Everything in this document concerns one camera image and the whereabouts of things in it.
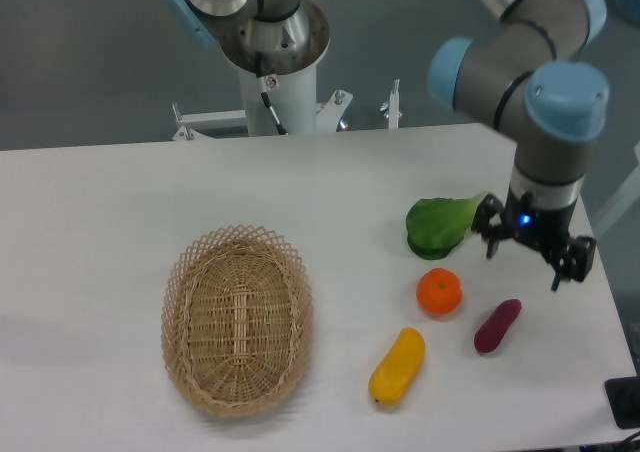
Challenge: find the orange tangerine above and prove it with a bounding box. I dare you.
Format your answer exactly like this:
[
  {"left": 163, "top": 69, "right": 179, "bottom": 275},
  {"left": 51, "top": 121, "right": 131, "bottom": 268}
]
[{"left": 416, "top": 268, "right": 463, "bottom": 315}]

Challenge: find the white post at right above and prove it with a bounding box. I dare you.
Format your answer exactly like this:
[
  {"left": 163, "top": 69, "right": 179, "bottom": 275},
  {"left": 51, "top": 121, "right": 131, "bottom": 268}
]
[{"left": 592, "top": 144, "right": 639, "bottom": 239}]

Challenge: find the woven wicker basket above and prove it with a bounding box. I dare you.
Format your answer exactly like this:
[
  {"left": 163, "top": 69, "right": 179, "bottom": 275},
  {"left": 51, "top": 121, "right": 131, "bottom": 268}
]
[{"left": 161, "top": 225, "right": 313, "bottom": 418}]

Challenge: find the yellow mango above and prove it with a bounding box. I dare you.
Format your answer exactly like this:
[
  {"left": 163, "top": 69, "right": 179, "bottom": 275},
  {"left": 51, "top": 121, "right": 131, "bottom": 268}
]
[{"left": 368, "top": 327, "right": 426, "bottom": 407}]

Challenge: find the purple sweet potato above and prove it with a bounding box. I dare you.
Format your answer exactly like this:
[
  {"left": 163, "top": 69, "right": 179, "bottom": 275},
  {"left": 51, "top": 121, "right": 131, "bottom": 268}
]
[{"left": 473, "top": 298, "right": 522, "bottom": 354}]

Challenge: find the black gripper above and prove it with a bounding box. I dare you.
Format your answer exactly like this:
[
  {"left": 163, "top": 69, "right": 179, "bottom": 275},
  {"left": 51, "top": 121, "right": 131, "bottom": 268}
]
[{"left": 471, "top": 169, "right": 597, "bottom": 291}]

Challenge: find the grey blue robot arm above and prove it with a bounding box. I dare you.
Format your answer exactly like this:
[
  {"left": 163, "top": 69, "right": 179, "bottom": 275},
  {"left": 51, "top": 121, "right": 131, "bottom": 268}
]
[{"left": 167, "top": 0, "right": 609, "bottom": 282}]

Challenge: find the green bok choy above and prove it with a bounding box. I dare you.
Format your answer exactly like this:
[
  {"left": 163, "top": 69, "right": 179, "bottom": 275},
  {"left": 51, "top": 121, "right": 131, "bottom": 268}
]
[{"left": 405, "top": 193, "right": 486, "bottom": 260}]

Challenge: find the black device at edge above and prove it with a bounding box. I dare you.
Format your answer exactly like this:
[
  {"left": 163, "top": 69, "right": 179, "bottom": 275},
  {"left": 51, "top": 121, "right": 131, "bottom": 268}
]
[{"left": 604, "top": 376, "right": 639, "bottom": 430}]

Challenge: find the white metal base frame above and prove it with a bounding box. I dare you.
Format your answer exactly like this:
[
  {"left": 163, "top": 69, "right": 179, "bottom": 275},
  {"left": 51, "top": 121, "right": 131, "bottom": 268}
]
[{"left": 171, "top": 78, "right": 404, "bottom": 141}]

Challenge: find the black cable on pedestal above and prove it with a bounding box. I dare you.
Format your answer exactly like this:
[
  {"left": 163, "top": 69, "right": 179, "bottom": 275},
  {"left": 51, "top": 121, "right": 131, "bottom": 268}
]
[{"left": 255, "top": 51, "right": 290, "bottom": 136}]

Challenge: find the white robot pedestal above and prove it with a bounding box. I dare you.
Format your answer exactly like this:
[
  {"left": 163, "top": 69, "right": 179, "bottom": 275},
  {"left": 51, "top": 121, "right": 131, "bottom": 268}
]
[{"left": 221, "top": 0, "right": 330, "bottom": 108}]

